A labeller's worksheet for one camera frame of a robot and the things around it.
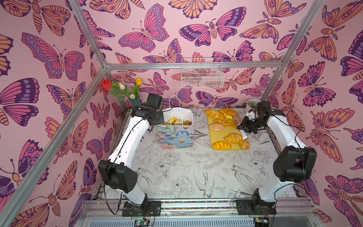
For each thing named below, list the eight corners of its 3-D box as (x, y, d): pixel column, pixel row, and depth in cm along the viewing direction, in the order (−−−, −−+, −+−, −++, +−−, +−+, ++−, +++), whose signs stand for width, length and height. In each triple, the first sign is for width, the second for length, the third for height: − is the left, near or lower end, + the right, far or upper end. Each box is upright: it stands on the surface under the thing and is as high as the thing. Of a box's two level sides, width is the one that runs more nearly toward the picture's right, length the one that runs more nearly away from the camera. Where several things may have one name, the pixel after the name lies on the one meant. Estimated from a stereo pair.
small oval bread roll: (240, 149, 97) (241, 147, 95) (238, 142, 101) (239, 140, 99) (249, 149, 97) (250, 147, 95) (246, 142, 101) (248, 140, 99)
